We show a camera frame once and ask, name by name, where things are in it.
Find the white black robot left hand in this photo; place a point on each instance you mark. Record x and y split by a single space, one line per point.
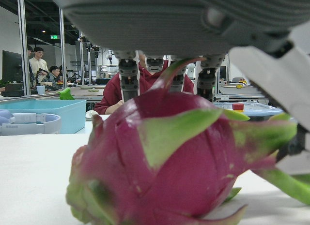
145 21

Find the pink green dragon fruit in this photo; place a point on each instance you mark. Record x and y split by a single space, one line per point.
181 167

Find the person in red hoodie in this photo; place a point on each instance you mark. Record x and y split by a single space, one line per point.
113 89

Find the green exit sign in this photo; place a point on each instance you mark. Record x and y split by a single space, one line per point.
54 37

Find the seated person in dark jacket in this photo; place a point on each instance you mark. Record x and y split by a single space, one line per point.
54 76

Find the green plastic toy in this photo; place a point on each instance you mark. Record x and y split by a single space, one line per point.
66 93

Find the white computer mouse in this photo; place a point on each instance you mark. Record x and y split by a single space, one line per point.
90 115

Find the person in cream shirt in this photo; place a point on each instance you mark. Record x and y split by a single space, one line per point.
37 65

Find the light blue plastic bin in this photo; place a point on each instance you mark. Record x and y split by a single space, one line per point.
72 113

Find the light blue cup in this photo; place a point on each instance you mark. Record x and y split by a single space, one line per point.
40 90

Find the yellow red emergency stop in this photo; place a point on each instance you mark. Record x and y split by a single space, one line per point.
237 107

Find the black computer monitor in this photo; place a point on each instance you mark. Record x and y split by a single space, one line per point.
12 65

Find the black desktop box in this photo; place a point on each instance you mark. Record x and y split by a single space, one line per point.
14 90

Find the white lavender headphones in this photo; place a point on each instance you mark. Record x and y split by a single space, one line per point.
31 123

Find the aluminium frame post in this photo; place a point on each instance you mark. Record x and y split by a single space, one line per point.
24 41
63 53

